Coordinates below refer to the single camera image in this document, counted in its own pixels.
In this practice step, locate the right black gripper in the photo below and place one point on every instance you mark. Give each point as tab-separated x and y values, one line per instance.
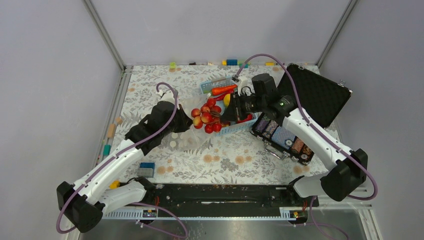
234	111

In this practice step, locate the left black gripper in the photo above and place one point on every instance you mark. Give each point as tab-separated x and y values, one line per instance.
186	121

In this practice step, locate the red tomato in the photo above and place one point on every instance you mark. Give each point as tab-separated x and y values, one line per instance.
248	118

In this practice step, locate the black poker chip case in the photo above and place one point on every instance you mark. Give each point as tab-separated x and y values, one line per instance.
313	103

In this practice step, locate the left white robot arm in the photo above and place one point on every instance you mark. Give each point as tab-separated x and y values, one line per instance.
83	203

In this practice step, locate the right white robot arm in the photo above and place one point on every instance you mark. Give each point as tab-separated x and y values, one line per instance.
346	170

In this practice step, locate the yellow bell pepper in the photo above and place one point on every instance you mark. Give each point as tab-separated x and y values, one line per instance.
226	100

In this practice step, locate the red chili pepper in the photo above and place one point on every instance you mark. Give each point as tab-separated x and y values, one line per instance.
222	96

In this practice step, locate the orange carrot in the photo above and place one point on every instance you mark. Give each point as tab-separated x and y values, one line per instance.
222	89

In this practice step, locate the blue toy brick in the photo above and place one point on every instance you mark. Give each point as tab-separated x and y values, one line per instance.
232	62

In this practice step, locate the blue grey toy block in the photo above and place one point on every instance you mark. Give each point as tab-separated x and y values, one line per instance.
146	169

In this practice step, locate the wooden block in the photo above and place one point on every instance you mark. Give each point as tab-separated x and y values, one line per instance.
111	130

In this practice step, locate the teal toy block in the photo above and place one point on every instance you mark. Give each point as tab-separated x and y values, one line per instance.
106	150

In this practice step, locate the yellow toy vehicle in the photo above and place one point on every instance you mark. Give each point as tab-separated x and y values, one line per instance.
114	185

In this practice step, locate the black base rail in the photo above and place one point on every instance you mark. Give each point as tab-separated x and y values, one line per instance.
222	200

